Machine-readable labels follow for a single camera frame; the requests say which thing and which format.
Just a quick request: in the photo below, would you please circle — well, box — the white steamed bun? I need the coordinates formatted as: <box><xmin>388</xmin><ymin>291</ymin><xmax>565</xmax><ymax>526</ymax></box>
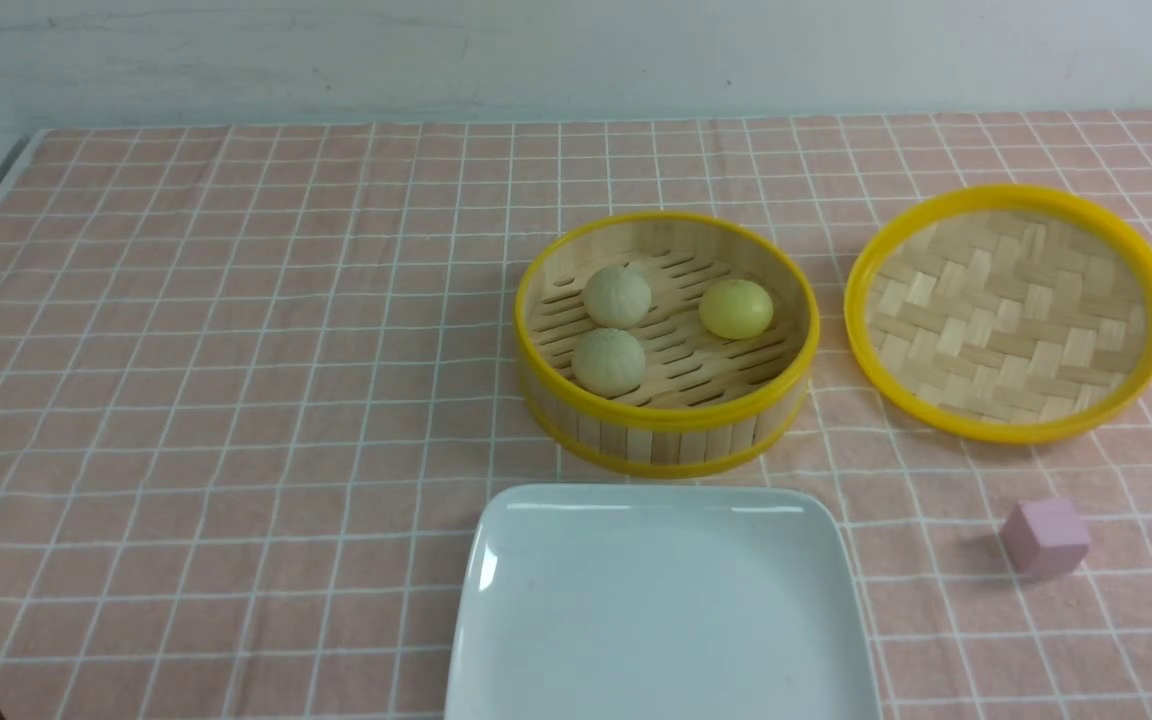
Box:
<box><xmin>571</xmin><ymin>328</ymin><xmax>646</xmax><ymax>397</ymax></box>
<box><xmin>581</xmin><ymin>266</ymin><xmax>652</xmax><ymax>331</ymax></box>

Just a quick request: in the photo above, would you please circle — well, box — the yellow steamed bun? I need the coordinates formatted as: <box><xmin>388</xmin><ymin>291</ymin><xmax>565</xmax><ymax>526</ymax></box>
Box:
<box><xmin>698</xmin><ymin>278</ymin><xmax>774</xmax><ymax>340</ymax></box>

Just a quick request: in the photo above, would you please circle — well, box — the white square plate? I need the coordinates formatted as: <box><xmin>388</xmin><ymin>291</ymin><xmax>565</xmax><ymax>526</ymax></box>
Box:
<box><xmin>444</xmin><ymin>484</ymin><xmax>882</xmax><ymax>719</ymax></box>

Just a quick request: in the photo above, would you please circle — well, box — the yellow rimmed bamboo steamer basket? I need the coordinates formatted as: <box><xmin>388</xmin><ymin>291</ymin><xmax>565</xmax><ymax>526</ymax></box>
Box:
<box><xmin>513</xmin><ymin>211</ymin><xmax>820</xmax><ymax>478</ymax></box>

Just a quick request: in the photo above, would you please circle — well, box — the pink checkered tablecloth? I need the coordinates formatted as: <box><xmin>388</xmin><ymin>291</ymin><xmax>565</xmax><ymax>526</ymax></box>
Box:
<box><xmin>0</xmin><ymin>111</ymin><xmax>1152</xmax><ymax>719</ymax></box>

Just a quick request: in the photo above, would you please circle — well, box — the yellow rimmed woven steamer lid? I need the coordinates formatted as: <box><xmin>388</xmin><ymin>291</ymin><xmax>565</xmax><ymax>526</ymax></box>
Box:
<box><xmin>844</xmin><ymin>184</ymin><xmax>1152</xmax><ymax>445</ymax></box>

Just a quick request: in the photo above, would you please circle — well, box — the pink cube block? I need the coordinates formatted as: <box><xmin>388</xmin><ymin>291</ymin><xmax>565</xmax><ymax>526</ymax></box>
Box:
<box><xmin>998</xmin><ymin>497</ymin><xmax>1091</xmax><ymax>578</ymax></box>

